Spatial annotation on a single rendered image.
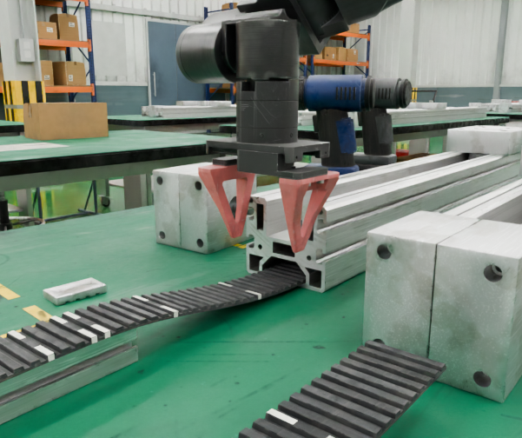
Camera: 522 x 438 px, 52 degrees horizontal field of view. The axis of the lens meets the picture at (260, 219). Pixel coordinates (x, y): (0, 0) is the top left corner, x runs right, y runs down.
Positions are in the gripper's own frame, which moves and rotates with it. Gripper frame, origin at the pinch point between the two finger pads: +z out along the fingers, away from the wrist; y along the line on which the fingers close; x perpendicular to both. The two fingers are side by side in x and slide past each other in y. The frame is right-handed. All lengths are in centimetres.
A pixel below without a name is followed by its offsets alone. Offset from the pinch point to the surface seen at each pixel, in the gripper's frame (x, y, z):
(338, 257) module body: -4.9, -5.2, 2.3
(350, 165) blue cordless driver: -39.8, 14.2, -1.5
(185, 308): 13.3, -2.9, 2.5
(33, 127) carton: -75, 189, 2
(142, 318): 17.3, -2.9, 2.0
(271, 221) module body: -3.3, 2.0, -0.5
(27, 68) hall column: -252, 533, -35
